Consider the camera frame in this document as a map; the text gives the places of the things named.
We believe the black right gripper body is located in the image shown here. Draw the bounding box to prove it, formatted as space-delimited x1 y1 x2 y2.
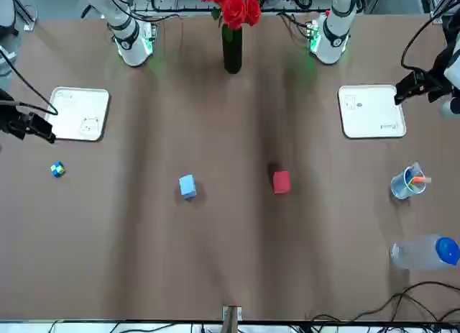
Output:
0 90 35 140

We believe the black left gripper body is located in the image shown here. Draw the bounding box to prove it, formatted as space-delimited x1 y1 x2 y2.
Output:
416 58 456 104

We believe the red foam block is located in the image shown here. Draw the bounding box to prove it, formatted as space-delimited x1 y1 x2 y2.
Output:
272 170 292 195

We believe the blue foam block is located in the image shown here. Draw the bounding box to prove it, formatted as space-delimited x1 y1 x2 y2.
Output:
178 173 198 201

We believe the white tray with bear print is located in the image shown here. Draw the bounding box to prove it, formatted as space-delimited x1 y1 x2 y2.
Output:
45 86 110 142

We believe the white tray with rabbit print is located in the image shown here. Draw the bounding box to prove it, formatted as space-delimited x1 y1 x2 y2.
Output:
337 83 408 140

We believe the clear plastic cup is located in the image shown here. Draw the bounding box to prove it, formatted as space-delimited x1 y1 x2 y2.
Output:
390 163 427 201

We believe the clear bottle with blue cap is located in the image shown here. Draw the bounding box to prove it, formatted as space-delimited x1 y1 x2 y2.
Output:
390 234 460 271

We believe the dark green vase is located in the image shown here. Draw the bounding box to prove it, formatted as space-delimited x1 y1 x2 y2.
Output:
221 22 243 75

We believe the red rose bouquet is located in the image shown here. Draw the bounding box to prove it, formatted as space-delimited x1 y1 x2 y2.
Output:
198 0 262 29

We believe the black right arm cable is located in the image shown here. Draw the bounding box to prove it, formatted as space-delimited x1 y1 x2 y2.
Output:
0 47 59 117

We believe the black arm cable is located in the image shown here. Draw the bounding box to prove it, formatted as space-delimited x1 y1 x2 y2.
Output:
400 7 460 75
0 47 59 117

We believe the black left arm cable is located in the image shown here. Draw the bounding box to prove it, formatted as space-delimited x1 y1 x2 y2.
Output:
400 7 460 75

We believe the black left base cable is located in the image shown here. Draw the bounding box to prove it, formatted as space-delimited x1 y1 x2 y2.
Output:
277 9 313 35

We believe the black base cable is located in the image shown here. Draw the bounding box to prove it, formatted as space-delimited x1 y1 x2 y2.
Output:
131 8 181 24
277 9 313 35

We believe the black right base cable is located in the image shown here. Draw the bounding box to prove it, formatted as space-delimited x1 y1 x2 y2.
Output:
131 8 181 24

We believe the thin black cable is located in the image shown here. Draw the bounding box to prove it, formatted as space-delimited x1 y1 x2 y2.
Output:
308 281 460 325

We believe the aluminium post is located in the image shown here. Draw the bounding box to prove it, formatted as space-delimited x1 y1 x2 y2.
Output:
221 305 243 333

